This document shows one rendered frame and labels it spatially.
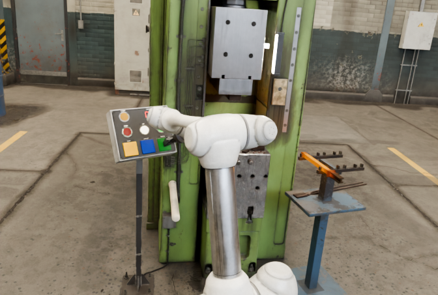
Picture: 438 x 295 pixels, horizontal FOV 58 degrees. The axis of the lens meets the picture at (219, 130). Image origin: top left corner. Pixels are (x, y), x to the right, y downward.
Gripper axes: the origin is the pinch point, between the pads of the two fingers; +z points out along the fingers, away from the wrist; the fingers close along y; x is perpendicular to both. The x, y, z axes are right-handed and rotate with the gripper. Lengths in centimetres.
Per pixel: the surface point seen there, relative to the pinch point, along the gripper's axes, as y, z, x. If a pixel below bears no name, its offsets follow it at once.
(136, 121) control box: -13.6, 3.8, 14.7
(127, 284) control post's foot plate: -16, 67, -78
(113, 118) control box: -26.2, 3.8, 17.8
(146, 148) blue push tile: -11.4, 3.1, -0.8
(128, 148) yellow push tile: -21.6, 3.1, 0.2
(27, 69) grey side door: 37, 645, 287
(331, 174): 72, -45, -37
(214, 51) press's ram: 32, -20, 45
